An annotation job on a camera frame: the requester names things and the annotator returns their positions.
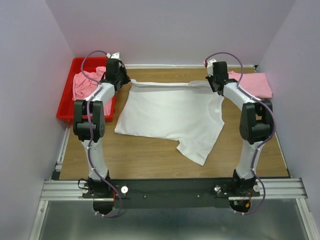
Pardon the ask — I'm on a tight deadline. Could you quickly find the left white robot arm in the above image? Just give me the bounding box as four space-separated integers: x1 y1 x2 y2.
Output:
73 56 131 197

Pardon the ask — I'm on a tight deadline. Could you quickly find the red plastic bin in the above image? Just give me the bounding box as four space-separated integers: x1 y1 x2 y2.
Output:
56 57 107 123

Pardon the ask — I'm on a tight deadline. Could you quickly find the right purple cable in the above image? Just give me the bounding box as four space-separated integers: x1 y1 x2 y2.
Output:
204 51 276 216

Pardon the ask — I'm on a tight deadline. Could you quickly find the white t shirt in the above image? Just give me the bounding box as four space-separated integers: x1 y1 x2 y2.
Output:
114 79 225 166

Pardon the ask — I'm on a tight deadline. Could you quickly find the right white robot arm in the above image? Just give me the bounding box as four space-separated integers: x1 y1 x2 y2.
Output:
204 59 275 195

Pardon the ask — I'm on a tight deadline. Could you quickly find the aluminium frame rail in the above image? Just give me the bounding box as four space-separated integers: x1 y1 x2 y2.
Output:
30 125 320 240

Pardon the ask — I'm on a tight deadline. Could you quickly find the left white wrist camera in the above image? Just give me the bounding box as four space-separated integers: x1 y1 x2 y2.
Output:
105 52 121 60

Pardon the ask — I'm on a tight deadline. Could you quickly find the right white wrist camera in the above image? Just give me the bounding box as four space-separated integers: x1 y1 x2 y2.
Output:
204 58 217 77

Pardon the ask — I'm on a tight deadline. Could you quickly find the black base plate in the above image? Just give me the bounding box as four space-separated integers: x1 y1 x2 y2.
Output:
79 177 261 213

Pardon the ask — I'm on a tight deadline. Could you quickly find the crumpled pink t shirt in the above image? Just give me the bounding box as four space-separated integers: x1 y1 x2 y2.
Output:
72 66 106 101

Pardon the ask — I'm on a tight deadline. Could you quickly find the folded pink t shirt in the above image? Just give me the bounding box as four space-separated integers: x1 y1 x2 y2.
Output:
239 73 273 99

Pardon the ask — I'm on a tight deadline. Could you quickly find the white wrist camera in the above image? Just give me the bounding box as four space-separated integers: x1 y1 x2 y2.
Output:
204 58 217 77
105 52 121 60

